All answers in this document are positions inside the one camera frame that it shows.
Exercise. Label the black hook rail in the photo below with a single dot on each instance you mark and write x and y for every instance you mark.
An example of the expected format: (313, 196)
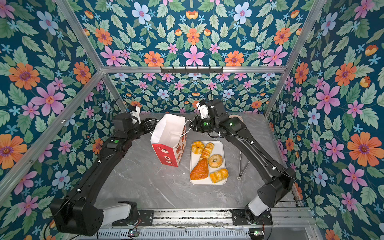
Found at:
(188, 70)

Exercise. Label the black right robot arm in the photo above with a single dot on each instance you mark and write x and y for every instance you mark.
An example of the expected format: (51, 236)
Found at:
(279, 181)

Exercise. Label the white plastic tray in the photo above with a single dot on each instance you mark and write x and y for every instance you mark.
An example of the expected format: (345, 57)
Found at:
(218, 149)

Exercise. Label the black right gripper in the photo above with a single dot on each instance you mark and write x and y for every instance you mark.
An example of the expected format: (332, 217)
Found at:
(198, 120)

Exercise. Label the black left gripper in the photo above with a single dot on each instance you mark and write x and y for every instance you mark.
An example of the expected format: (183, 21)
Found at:
(147, 125)

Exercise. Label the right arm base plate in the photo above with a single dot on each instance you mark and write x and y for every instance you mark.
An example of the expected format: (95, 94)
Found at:
(246, 217)

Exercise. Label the beige round alarm clock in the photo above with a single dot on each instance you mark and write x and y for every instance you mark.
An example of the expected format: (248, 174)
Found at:
(238, 116)

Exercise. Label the brown triangular fake pastry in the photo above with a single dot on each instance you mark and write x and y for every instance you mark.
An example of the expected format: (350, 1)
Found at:
(200, 171)

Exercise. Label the white red paper bag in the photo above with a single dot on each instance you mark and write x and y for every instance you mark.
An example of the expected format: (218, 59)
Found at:
(169, 138)

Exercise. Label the golden fake croissant roll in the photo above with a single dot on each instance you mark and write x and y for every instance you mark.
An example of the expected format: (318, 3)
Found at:
(219, 175)

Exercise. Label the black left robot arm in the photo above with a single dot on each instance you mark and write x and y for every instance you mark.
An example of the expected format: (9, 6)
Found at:
(76, 213)

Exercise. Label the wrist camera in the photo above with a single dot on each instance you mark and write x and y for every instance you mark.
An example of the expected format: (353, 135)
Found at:
(135, 114)
(203, 109)

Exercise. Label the long twisted fake bread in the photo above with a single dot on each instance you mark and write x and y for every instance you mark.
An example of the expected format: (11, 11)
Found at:
(207, 151)

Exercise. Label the round fake bagel bread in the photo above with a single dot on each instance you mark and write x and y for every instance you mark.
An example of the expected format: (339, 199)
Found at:
(215, 161)

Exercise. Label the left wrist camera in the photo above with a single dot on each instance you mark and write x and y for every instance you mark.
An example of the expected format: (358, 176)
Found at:
(135, 114)

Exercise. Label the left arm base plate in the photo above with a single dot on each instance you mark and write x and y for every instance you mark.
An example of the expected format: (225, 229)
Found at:
(143, 218)

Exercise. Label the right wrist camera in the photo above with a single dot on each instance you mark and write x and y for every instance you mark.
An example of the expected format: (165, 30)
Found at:
(203, 109)

